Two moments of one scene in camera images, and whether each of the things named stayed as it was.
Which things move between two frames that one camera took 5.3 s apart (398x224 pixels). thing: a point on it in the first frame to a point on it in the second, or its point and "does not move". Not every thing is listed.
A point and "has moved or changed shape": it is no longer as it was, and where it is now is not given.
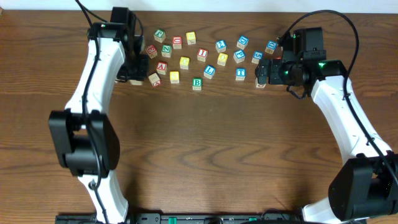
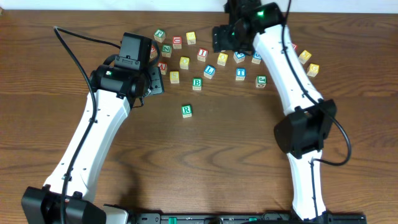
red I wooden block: x=202 y=54 does not move
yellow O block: x=222 y=58 does not move
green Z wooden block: x=166 y=50 does not move
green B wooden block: x=197 y=83 does not move
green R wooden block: x=135 y=82 has moved or changed shape
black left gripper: x=135 y=73 to x=157 y=81
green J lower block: x=258 y=86 does not move
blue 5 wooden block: x=257 y=56 does not move
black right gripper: x=275 y=66 to x=221 y=39
